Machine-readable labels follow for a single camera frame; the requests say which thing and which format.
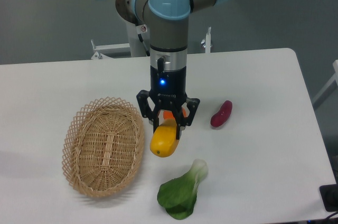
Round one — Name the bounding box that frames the purple sweet potato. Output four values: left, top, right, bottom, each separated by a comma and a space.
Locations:
210, 100, 233, 127

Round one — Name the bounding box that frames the black device at table edge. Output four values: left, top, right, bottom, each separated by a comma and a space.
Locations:
319, 184, 337, 212

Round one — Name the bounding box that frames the woven wicker basket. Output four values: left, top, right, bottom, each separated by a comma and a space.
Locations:
62, 97, 145, 198

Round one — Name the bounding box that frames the orange tangerine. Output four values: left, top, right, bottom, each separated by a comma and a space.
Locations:
163, 108, 187, 119

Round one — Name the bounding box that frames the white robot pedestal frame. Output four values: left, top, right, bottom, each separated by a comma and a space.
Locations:
90, 20, 213, 60

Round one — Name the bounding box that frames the yellow mango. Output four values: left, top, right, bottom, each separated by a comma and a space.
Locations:
150, 118, 179, 157

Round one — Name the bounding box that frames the white frame at right edge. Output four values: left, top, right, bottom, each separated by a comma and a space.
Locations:
312, 60, 337, 110

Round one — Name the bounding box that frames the green bok choy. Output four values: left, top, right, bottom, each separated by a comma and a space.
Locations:
157, 159, 209, 220

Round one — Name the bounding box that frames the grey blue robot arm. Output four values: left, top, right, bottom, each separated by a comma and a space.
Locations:
129, 0, 227, 138

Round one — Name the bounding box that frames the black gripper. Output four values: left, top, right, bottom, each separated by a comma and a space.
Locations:
136, 67, 200, 139

